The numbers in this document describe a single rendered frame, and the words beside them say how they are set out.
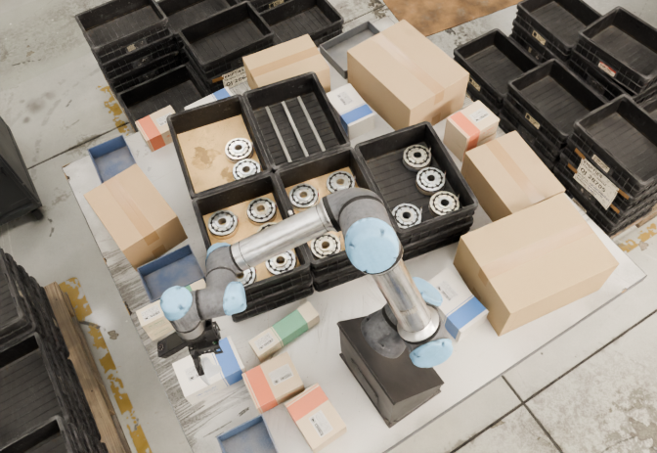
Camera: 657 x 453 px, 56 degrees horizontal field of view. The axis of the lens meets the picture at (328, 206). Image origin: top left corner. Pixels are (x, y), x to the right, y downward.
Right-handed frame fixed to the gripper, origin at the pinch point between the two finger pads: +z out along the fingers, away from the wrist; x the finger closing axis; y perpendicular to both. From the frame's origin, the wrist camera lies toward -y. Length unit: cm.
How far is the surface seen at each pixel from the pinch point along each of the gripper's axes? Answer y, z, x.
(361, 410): 40, 34, -13
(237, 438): 0.4, 32.4, -12.5
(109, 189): -29, 7, 79
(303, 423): 21.9, 26.3, -15.1
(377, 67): 79, 5, 107
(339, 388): 34.8, 33.5, -5.0
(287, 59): 46, 6, 126
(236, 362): 5.0, 22.1, 7.4
